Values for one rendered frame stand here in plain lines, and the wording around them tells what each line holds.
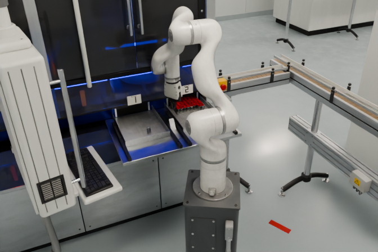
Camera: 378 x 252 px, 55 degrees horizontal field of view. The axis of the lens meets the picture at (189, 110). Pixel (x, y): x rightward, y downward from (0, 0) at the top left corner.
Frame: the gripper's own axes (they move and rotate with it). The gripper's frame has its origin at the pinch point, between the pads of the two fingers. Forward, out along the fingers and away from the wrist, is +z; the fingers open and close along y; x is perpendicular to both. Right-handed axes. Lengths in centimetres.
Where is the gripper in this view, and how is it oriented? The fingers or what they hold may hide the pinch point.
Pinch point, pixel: (173, 104)
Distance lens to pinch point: 209.4
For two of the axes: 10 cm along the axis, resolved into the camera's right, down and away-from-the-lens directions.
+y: -8.1, -2.7, 5.2
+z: 0.2, 8.7, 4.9
